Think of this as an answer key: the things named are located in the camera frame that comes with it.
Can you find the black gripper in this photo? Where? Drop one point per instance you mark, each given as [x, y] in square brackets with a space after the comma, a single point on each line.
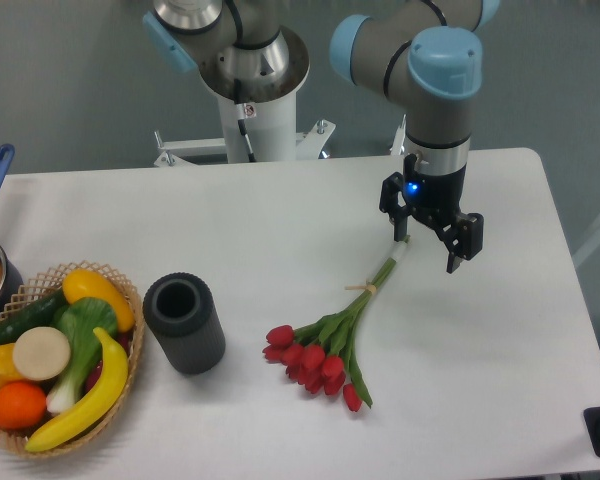
[433, 200]

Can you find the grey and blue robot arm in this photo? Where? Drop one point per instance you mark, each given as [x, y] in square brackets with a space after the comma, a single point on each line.
[425, 58]

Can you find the red tulip bouquet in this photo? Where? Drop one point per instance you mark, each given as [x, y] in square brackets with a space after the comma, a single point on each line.
[321, 356]

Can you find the dark grey ribbed vase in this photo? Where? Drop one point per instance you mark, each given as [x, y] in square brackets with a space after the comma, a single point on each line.
[180, 311]

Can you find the red fruit in basket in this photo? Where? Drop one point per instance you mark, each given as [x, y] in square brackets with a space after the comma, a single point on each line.
[124, 340]

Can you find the yellow banana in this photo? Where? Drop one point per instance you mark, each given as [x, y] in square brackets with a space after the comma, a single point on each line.
[93, 406]

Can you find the green bok choy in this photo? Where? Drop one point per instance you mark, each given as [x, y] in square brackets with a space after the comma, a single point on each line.
[77, 322]

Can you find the green cucumber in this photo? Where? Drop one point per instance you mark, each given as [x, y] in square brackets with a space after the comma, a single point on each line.
[39, 313]

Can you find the beige round mushroom cap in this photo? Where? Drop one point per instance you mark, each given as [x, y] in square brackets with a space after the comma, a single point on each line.
[41, 353]

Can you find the orange fruit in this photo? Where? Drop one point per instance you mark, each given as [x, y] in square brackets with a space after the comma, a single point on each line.
[22, 405]

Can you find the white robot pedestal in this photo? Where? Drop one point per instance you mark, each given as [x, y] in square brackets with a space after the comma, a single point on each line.
[255, 90]

